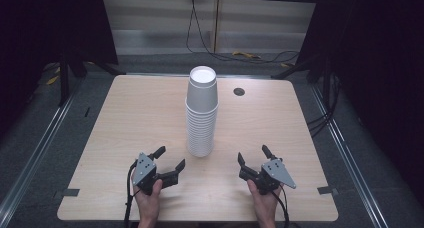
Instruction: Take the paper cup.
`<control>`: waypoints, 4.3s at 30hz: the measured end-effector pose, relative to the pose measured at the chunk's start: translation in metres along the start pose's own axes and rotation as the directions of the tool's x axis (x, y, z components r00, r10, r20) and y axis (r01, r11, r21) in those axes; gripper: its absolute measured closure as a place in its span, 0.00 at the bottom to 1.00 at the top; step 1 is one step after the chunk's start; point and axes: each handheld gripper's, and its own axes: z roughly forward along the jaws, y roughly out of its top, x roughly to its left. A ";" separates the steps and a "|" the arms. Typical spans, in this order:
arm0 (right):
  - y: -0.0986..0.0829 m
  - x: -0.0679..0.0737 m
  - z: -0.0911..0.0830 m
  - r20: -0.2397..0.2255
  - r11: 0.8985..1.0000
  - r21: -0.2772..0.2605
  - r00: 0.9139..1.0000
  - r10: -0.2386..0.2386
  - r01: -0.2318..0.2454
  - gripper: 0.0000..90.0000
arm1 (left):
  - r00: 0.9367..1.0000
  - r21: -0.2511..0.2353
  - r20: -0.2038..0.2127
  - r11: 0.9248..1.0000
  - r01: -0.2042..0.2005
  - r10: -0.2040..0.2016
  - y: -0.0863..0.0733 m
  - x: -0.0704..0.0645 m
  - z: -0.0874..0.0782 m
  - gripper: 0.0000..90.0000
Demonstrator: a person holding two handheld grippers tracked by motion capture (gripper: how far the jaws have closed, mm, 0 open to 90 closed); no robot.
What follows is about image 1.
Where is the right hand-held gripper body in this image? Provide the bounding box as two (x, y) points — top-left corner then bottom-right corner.
(254, 158), (297, 196)

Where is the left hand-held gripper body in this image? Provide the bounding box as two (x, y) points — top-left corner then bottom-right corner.
(132, 151), (164, 196)

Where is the stack of white paper cups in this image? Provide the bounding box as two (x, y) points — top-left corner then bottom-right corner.
(184, 65), (220, 158)

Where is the person's right hand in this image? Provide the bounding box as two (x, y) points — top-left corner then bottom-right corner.
(246, 179), (284, 220)

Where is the person's left hand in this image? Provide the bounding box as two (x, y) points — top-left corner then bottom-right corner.
(131, 174), (164, 221)

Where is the grey tape piece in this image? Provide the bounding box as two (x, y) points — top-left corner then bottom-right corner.
(316, 185), (339, 196)
(53, 188), (81, 199)

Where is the black metal stand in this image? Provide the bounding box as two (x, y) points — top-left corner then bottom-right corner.
(43, 52), (127, 107)
(270, 54), (321, 81)

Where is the yellow floor tape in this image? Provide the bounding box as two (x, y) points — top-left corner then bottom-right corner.
(45, 66), (62, 86)
(231, 50), (262, 60)

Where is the black curtain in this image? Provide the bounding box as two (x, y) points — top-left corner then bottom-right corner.
(0, 0), (119, 139)
(296, 0), (424, 206)

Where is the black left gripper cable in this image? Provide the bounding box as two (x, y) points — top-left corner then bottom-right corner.
(123, 159), (139, 228)

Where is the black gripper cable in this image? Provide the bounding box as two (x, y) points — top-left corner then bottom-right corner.
(123, 159), (139, 228)
(271, 185), (291, 228)

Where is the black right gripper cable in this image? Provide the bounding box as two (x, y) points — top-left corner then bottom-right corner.
(271, 185), (291, 228)

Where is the bundle of black cables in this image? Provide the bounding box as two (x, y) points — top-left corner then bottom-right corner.
(306, 71), (342, 139)

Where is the metal floor rail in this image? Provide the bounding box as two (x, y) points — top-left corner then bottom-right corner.
(308, 82), (389, 228)
(0, 77), (84, 221)

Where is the black hanging floor cable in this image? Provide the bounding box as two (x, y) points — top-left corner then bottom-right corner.
(185, 0), (301, 65)

